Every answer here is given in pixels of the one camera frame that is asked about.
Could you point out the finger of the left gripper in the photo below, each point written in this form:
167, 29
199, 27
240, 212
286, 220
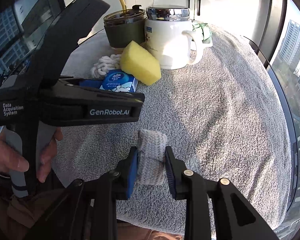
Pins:
90, 83

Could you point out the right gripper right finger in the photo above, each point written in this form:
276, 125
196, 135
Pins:
234, 216

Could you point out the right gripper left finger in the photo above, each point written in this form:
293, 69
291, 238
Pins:
87, 209

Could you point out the blue tissue pack with bear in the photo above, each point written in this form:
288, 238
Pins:
119, 81

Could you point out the yellow wedge sponge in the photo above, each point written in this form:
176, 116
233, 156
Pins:
137, 61

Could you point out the grey knitted cloth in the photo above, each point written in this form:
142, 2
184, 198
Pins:
151, 147

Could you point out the green cloth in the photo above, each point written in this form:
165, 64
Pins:
204, 33

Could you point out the person's left hand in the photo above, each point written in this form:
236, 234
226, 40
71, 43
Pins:
11, 160

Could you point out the white chenille scrubber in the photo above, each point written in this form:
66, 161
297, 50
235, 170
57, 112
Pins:
104, 65

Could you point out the amber glass tumbler green sleeve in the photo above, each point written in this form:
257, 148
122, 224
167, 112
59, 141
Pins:
123, 27

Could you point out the amber drinking straw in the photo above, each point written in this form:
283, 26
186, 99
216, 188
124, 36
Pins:
123, 5

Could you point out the white ceramic mug chrome lid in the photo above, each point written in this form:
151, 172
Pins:
170, 37

